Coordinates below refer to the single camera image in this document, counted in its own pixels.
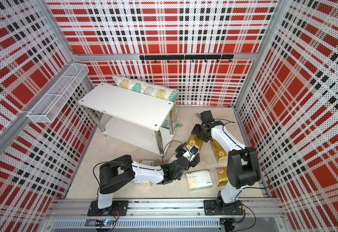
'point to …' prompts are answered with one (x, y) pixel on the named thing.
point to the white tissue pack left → (145, 183)
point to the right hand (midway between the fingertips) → (197, 133)
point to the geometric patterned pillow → (148, 89)
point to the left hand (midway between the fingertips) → (192, 146)
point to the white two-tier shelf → (131, 117)
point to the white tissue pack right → (199, 179)
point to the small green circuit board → (107, 223)
